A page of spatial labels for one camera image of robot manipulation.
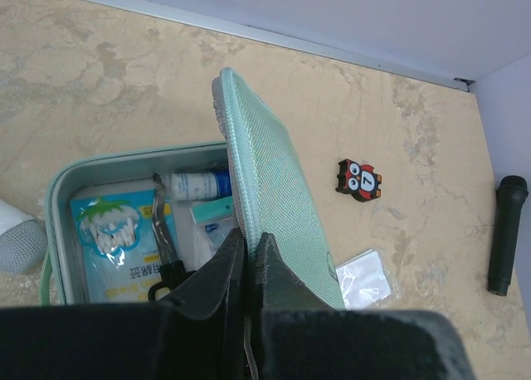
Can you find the white microphone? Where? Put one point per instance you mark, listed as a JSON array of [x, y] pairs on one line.
[[23, 241]]

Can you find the mint green medicine case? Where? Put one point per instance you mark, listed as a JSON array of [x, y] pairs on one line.
[[269, 194]]

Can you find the black microphone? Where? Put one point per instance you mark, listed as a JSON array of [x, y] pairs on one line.
[[510, 197]]

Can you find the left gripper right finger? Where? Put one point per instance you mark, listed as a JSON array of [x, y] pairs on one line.
[[295, 335]]

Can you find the blue label bandage roll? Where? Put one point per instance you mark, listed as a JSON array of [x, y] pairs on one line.
[[187, 187]]

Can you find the teal cotton swab bag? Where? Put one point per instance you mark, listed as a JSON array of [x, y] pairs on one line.
[[212, 222]]

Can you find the blue plaster packet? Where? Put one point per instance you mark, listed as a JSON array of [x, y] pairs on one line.
[[120, 254]]

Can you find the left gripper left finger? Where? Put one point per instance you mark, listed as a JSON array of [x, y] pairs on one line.
[[194, 332]]

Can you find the black handled scissors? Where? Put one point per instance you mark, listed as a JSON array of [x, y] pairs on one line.
[[171, 270]]

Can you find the red owl toy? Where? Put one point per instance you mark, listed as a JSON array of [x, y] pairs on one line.
[[359, 181]]

